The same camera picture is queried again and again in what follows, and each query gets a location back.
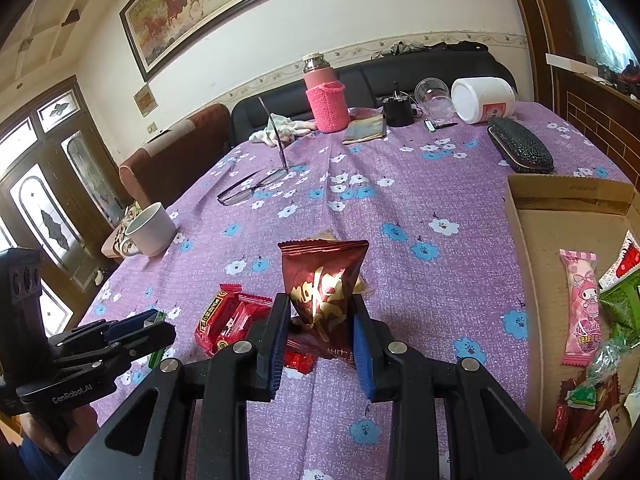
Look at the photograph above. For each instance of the pink snack packet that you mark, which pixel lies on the pink snack packet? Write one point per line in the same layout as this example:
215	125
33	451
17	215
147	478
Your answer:
580	310

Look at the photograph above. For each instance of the white plastic jar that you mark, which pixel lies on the white plastic jar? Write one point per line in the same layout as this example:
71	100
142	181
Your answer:
482	100

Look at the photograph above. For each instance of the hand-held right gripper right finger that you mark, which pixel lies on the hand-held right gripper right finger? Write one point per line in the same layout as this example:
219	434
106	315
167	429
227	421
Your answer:
362	360

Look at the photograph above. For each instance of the brown armchair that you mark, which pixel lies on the brown armchair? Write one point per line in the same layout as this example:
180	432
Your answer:
175	155

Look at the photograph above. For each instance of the white shelf board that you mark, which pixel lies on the white shelf board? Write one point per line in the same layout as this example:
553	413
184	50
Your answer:
570	64

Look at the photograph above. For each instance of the beige snack packet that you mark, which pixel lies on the beige snack packet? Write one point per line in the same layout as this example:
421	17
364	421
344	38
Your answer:
325	236

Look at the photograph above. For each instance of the black sofa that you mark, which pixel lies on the black sofa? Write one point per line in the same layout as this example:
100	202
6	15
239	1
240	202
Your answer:
280	105

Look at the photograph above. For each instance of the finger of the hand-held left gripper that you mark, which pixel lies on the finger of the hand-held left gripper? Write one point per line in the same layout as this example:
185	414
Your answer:
140	345
130	322

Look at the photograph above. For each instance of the long dark red snack packet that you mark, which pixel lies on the long dark red snack packet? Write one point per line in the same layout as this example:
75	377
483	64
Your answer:
575	422

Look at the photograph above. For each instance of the eyeglasses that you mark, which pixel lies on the eyeglasses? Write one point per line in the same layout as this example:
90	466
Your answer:
240	190

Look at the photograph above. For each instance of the person's left hand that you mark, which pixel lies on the person's left hand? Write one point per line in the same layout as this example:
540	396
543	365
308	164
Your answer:
75	422

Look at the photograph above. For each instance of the olive notebook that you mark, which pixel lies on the olive notebook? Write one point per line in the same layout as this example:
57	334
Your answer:
365	130

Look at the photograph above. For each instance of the crumpled white tissue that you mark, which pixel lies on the crumpled white tissue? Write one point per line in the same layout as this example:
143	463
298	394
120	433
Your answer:
292	127

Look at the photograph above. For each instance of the small black pot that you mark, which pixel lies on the small black pot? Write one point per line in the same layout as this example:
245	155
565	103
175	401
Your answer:
397	110

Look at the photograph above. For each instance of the red snack packet gold label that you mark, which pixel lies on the red snack packet gold label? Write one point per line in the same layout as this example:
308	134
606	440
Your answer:
225	320

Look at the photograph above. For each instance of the shallow cardboard box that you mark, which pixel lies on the shallow cardboard box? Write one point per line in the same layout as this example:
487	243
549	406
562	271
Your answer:
545	230

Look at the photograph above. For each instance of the black pen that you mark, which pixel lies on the black pen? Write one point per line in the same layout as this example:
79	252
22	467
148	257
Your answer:
446	124

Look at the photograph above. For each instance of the clutter pile on counter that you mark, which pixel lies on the clutter pile on counter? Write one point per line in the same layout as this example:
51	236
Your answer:
622	77

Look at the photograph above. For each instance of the yellow wall plaque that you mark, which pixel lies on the yellow wall plaque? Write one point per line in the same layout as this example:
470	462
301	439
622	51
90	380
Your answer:
145	100

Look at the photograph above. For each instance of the red and white snack packet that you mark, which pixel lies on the red and white snack packet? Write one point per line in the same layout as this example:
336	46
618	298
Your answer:
627	260
595	450

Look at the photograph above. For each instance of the wooden glass door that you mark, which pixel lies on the wooden glass door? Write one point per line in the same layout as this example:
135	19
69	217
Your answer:
45	200

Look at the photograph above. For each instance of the small lighter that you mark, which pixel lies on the small lighter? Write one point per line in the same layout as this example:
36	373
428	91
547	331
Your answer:
430	126

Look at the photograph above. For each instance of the wooden brick-pattern counter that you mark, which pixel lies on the wooden brick-pattern counter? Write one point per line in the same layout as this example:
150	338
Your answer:
600	115

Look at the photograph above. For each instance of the clear glass cup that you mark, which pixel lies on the clear glass cup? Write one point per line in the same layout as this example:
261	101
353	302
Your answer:
432	97

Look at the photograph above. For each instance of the black glasses case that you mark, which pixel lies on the black glasses case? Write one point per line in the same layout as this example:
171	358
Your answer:
522	147

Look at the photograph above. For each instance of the white mug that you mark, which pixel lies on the white mug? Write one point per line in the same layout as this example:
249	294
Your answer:
150	230

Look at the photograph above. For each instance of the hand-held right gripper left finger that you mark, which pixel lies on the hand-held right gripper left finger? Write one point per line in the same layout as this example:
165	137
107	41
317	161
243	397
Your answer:
272	360

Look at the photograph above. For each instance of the pink thermos bottle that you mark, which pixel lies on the pink thermos bottle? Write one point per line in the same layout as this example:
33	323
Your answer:
325	102

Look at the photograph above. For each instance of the green wrapped candy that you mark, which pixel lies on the green wrapped candy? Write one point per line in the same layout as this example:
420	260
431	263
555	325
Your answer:
600	365

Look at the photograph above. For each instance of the framed horse painting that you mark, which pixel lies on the framed horse painting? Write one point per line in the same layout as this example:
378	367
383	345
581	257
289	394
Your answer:
215	5

